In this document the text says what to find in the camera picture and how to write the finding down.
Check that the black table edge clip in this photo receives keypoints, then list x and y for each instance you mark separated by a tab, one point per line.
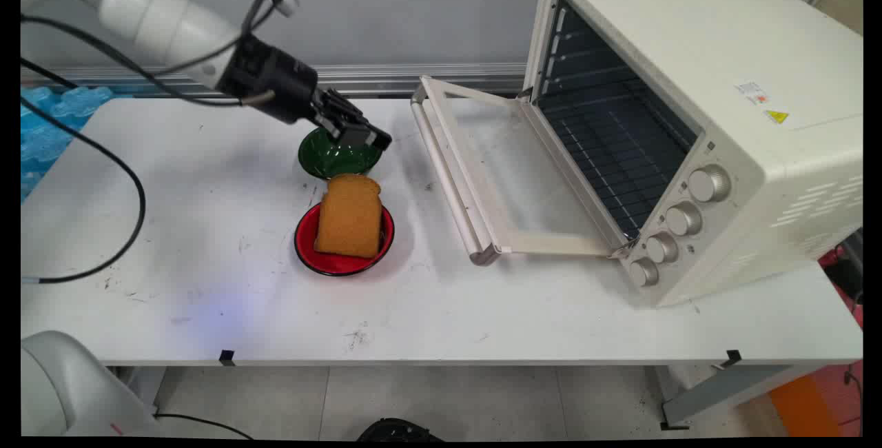
733	357
227	358

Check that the grey metal table leg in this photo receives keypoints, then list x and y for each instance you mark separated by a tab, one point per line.
730	389

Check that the large silver oven knob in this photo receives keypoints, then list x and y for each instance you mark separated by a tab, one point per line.
708	183

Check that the red bowl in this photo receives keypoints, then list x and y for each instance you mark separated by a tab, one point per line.
337	265

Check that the black round floor object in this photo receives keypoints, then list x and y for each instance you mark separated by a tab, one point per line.
400	431

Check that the cream glass oven door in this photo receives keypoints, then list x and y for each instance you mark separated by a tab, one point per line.
488	208

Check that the cream toaster oven body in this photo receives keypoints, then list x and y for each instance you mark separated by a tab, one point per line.
689	41

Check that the orange floor panel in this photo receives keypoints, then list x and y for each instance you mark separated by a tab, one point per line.
799	406

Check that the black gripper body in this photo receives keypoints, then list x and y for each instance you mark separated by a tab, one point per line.
272	83

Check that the white printed label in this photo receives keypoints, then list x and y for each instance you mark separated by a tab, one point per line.
752	92

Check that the blue bubble foam sheet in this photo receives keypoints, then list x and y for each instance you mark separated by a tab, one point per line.
48	138

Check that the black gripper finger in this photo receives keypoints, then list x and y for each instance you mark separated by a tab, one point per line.
351	109
355	138

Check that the white rounded robot base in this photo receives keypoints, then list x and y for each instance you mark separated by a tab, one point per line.
62	386

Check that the green bowl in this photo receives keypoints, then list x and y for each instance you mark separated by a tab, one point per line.
329	162

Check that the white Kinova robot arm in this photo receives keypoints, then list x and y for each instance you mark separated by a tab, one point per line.
138	14

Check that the brown bread slice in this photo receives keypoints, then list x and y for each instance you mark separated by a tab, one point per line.
349	217

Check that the yellow warning sticker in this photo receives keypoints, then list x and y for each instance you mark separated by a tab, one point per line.
776	116

